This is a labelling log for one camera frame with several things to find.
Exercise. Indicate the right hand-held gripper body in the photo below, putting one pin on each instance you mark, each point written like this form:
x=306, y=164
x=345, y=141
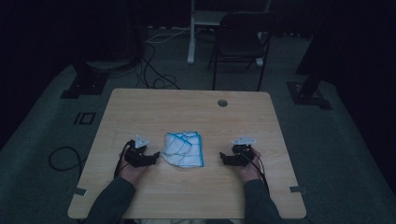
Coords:
x=243, y=152

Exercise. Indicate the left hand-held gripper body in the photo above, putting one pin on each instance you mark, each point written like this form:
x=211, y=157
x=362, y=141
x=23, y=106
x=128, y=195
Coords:
x=137, y=155

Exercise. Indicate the white cloth with blue trim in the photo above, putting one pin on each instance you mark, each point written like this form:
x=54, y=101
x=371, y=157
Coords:
x=186, y=151

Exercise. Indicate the person's left hand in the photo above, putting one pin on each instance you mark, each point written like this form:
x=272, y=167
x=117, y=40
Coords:
x=130, y=174

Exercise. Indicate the person's right hand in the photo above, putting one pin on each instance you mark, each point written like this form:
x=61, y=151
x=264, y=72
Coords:
x=250, y=172

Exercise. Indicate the grey tape piece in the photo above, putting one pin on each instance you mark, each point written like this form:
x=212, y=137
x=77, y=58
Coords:
x=298, y=189
x=80, y=191

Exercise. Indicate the black stand with square base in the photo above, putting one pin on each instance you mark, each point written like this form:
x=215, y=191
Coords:
x=308, y=95
x=85, y=82

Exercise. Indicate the grey round stand base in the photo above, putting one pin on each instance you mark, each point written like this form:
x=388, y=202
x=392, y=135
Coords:
x=109, y=64

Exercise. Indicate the black folding chair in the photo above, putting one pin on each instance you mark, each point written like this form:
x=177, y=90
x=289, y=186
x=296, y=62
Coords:
x=239, y=43

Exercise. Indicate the white desk frame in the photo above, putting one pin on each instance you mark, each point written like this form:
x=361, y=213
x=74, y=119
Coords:
x=191, y=37

